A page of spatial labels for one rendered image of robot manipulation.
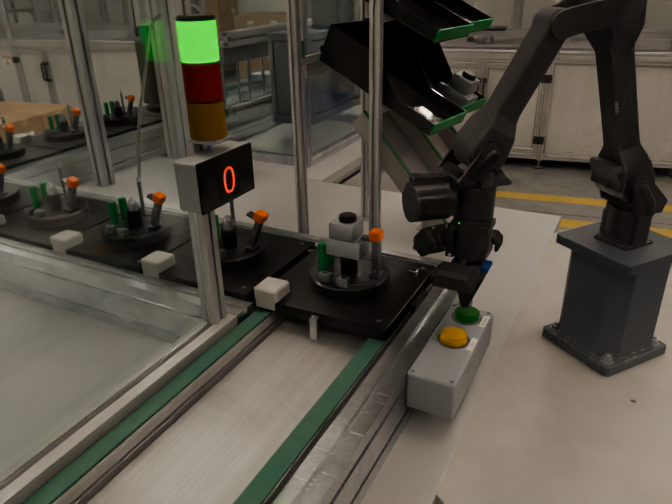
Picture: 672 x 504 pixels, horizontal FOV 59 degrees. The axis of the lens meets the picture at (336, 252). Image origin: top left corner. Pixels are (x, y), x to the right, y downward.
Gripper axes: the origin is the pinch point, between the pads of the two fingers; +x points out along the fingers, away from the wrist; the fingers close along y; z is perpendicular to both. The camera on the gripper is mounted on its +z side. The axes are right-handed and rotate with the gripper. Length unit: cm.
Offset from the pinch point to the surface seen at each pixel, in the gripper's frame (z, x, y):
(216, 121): 30.9, -26.7, 18.2
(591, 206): -1, 100, -328
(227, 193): 30.5, -16.5, 17.9
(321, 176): 70, 16, -81
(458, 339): -1.5, 4.3, 8.1
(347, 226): 20.3, -6.7, 0.4
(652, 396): -28.8, 15.4, -6.1
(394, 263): 16.4, 4.6, -11.5
